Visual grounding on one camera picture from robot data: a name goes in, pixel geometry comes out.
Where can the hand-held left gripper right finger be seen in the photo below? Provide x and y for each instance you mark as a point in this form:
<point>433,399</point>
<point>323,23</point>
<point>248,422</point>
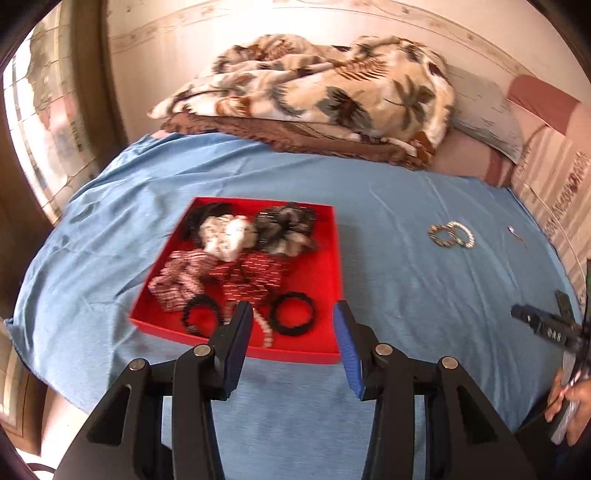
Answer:
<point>348,350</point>

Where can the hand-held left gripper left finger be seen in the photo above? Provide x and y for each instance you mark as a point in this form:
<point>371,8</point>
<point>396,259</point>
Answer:
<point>238,344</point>

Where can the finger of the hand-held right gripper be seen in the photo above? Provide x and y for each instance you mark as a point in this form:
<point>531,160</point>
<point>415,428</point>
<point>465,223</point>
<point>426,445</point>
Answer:
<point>540,325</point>
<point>564,302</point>

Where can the red dotted scrunchie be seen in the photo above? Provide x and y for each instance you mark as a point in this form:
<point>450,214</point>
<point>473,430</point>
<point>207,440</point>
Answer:
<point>251,274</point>

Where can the red box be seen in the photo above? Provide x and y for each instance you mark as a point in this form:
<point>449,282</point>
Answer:
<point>318,286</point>

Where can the red plaid scrunchie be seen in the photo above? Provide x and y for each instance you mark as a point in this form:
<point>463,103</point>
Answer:
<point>182,277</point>

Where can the white cherry print scrunchie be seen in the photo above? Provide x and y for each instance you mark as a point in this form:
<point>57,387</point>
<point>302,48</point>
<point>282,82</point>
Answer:
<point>226,237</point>

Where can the grey-brown striped scrunchie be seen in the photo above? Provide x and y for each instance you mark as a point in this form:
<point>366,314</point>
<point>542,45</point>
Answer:
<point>288,242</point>

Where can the black ruffled scrunchie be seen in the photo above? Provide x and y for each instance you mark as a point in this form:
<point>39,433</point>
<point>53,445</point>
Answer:
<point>203,219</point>

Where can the dark dotted organza scrunchie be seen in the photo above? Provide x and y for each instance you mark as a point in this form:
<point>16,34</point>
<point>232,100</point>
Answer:
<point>288,213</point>

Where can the person's right hand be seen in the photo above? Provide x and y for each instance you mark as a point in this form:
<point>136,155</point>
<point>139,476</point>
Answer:
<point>582,401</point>

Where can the blue blanket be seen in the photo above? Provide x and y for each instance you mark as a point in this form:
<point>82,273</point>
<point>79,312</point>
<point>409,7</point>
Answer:
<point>406,300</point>

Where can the striped floral cushion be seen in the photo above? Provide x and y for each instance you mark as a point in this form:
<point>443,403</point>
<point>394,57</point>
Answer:
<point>558,194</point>

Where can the grey-blue pillow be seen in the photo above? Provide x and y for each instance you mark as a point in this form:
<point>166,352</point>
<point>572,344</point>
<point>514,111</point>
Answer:
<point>485,110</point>

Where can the floral quilt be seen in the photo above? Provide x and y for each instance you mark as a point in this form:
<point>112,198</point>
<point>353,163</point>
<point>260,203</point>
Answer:
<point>323,97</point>

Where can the window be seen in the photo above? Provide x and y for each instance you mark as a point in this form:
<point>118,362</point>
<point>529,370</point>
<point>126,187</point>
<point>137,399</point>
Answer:
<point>46,115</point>

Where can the wooden window frame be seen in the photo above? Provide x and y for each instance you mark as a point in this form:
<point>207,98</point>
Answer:
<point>99,83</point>

